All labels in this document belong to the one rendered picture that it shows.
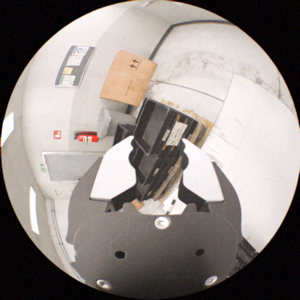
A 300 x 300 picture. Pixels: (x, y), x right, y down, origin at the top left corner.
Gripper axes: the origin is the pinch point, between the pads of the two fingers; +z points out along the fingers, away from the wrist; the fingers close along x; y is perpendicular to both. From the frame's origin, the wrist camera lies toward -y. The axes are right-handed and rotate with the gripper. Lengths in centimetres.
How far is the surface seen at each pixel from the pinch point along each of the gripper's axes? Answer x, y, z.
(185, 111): 39, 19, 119
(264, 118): 37.6, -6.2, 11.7
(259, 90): 38.4, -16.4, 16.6
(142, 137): -11, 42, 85
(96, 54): -109, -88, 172
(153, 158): 1, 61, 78
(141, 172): -11, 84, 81
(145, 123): -8, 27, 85
